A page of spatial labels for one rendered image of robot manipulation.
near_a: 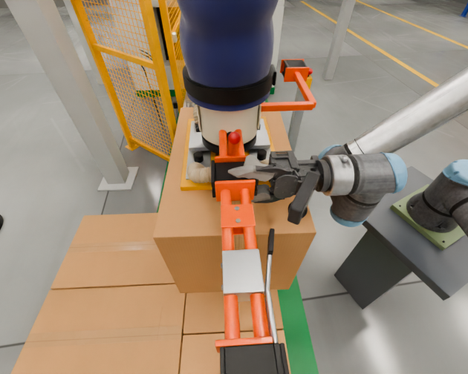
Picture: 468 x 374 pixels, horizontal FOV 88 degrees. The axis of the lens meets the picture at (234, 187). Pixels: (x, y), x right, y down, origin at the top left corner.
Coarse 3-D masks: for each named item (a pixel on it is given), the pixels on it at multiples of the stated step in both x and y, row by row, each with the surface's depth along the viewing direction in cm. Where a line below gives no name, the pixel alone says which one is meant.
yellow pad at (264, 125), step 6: (264, 120) 88; (264, 126) 84; (270, 138) 81; (270, 144) 78; (252, 150) 76; (258, 150) 76; (264, 150) 72; (270, 150) 76; (258, 156) 72; (264, 156) 71; (270, 186) 68
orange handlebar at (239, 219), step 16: (304, 80) 83; (304, 96) 78; (224, 144) 59; (240, 144) 59; (224, 192) 49; (240, 192) 50; (224, 208) 46; (240, 208) 46; (224, 224) 43; (240, 224) 43; (224, 240) 42; (256, 240) 43; (224, 304) 35; (256, 304) 35; (224, 320) 34; (256, 320) 34; (240, 336) 33; (256, 336) 32
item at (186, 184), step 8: (192, 120) 88; (192, 128) 83; (184, 152) 76; (192, 152) 75; (200, 152) 71; (208, 152) 75; (184, 160) 73; (192, 160) 72; (200, 160) 71; (208, 160) 72; (184, 168) 71; (184, 176) 69; (184, 184) 67; (192, 184) 67; (200, 184) 67; (208, 184) 67
